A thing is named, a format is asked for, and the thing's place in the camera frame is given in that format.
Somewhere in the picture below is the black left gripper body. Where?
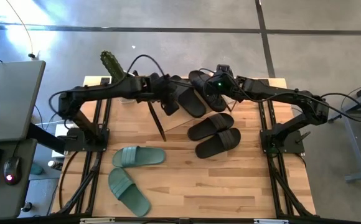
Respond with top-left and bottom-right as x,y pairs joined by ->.
143,72 -> 181,117

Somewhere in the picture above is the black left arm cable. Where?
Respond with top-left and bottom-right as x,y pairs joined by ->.
48,54 -> 166,118

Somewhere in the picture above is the teal round object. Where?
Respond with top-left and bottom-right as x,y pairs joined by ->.
30,161 -> 46,176

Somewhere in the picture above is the light grey desk top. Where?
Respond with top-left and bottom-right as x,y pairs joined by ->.
0,60 -> 47,143

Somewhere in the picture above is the thin floor cable with plug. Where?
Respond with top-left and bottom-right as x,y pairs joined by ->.
5,0 -> 37,60

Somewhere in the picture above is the wooden shelf with black frame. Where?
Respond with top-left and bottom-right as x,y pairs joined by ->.
144,65 -> 240,142

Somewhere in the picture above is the black aluminium table frame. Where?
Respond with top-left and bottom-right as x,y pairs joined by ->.
52,70 -> 317,224

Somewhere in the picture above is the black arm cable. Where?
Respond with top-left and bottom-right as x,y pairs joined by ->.
48,54 -> 166,118
292,88 -> 361,123

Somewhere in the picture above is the black slide sandal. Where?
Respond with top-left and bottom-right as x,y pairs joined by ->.
195,128 -> 242,160
189,70 -> 228,113
187,112 -> 235,141
169,75 -> 207,119

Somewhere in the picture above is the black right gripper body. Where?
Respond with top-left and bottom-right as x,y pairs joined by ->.
210,63 -> 244,101

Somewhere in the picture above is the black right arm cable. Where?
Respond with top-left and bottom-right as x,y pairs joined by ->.
292,88 -> 361,123

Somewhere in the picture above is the dark grey desk top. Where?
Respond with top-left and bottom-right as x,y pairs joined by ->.
0,138 -> 38,220

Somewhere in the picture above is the black computer mouse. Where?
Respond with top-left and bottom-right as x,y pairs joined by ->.
2,156 -> 22,187

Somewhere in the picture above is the white hexagonal plant pot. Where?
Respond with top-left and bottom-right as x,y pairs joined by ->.
108,70 -> 139,105

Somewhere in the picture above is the green slide sandal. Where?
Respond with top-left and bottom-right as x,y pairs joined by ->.
111,146 -> 166,169
108,167 -> 151,218

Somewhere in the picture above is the small white-capped bottle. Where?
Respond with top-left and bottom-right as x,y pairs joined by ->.
47,159 -> 63,171

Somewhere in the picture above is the silver bracket strip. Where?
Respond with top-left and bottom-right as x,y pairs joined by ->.
254,218 -> 289,224
80,217 -> 116,224

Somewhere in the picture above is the green cactus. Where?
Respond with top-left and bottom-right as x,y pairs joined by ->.
100,50 -> 127,83

